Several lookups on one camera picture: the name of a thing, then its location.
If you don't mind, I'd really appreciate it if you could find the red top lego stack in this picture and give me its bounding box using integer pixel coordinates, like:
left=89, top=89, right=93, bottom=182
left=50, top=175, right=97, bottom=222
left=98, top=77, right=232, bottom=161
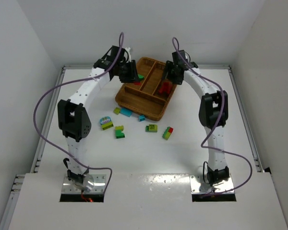
left=162, top=81, right=172, bottom=94

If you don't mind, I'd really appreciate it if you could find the cyan lime lego stack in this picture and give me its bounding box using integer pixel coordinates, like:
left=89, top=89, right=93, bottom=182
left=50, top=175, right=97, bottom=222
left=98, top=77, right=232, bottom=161
left=99, top=116, right=114, bottom=130

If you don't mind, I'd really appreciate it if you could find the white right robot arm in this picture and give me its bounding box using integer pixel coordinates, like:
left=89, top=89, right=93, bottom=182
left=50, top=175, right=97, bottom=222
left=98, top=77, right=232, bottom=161
left=162, top=50, right=229, bottom=186

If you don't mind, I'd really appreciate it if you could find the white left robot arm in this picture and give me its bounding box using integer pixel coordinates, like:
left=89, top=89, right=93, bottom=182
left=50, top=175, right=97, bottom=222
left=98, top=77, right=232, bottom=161
left=58, top=46, right=139, bottom=186

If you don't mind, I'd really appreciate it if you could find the brown wicker divided tray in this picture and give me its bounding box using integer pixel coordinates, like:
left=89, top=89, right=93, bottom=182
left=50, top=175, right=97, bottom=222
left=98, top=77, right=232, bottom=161
left=115, top=57, right=177, bottom=121

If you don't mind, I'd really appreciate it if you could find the long cyan lego brick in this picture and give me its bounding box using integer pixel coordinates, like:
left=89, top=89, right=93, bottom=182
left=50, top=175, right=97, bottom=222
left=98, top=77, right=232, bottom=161
left=120, top=108, right=132, bottom=117

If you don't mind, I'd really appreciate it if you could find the lime green small lego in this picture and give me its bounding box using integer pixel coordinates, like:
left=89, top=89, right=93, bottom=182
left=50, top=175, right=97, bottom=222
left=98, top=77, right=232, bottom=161
left=113, top=107, right=120, bottom=115

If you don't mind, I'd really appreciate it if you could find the small cyan lego cube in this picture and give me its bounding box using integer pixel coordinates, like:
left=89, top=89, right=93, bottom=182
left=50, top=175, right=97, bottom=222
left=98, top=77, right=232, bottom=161
left=138, top=115, right=145, bottom=121

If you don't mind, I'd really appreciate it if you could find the green lime lego pair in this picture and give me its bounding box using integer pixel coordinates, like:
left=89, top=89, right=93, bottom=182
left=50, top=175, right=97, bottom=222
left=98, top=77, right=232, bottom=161
left=145, top=124, right=158, bottom=132

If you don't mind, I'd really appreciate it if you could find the lime red green lego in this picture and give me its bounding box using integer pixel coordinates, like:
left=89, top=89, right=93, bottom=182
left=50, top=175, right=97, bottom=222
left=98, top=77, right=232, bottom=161
left=162, top=126, right=173, bottom=140

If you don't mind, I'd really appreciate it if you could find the green yellow notched lego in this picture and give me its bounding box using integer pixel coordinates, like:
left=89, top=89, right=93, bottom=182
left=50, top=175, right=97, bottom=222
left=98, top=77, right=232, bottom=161
left=115, top=126, right=125, bottom=139

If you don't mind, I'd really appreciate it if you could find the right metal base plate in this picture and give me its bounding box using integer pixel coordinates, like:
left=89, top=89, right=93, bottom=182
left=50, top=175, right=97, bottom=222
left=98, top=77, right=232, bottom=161
left=190, top=175, right=235, bottom=195

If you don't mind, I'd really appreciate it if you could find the metal base plate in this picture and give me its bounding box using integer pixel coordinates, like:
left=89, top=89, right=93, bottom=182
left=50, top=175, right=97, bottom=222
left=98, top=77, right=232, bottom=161
left=190, top=175, right=235, bottom=195
left=61, top=174, right=107, bottom=195

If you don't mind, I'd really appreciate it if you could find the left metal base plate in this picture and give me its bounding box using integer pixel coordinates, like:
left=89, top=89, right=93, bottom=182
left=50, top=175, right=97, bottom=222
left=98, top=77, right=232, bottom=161
left=61, top=174, right=107, bottom=195

